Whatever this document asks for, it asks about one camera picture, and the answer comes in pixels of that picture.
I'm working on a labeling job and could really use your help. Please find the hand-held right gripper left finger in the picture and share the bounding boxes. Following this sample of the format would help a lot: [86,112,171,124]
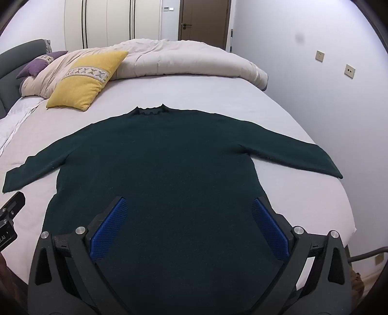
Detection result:
[27,196,134,315]

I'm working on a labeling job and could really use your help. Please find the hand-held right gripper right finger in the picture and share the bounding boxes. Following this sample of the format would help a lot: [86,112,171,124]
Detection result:
[251,197,354,315]

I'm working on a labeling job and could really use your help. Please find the dark green sweater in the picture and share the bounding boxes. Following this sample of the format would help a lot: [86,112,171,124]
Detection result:
[2,103,344,315]

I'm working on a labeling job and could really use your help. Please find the yellow patterned pillow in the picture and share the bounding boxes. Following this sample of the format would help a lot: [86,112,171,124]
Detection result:
[46,50,129,111]

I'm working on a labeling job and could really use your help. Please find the white bed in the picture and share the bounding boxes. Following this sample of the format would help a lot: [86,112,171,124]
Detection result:
[0,74,356,303]

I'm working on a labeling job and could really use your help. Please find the beige pillow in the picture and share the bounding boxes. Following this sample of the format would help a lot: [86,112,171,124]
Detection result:
[20,48,100,99]

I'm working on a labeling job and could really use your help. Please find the grey headboard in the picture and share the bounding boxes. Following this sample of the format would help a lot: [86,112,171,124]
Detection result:
[0,39,53,119]

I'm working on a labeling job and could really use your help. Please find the purple pillow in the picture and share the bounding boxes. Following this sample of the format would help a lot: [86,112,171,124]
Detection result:
[16,50,69,80]

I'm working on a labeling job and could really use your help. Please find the beige duvet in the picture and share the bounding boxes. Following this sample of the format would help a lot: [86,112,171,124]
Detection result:
[113,38,269,90]

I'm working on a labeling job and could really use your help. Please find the white wardrobe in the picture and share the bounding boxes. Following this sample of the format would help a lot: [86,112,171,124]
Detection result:
[64,0,162,50]

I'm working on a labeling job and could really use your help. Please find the brown door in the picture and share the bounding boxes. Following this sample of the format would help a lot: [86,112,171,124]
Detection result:
[178,0,232,51]

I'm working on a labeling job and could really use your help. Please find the grey cable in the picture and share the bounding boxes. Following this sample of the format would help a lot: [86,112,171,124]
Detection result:
[348,247,383,263]

